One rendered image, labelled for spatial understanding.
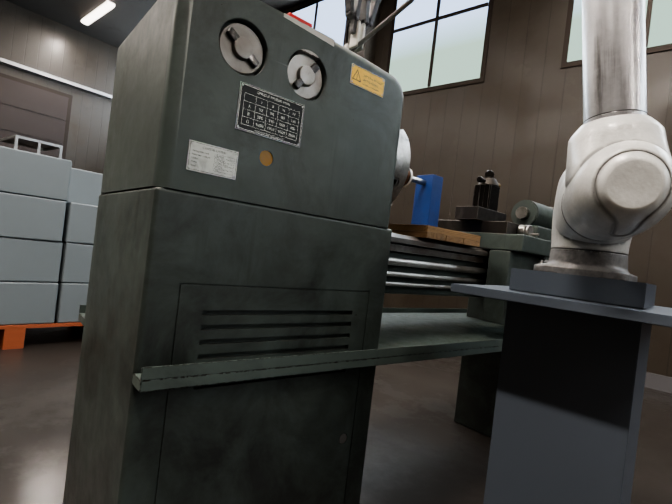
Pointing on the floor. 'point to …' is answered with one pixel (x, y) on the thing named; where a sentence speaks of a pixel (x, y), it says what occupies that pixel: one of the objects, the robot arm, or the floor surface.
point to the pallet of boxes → (44, 242)
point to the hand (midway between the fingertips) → (357, 36)
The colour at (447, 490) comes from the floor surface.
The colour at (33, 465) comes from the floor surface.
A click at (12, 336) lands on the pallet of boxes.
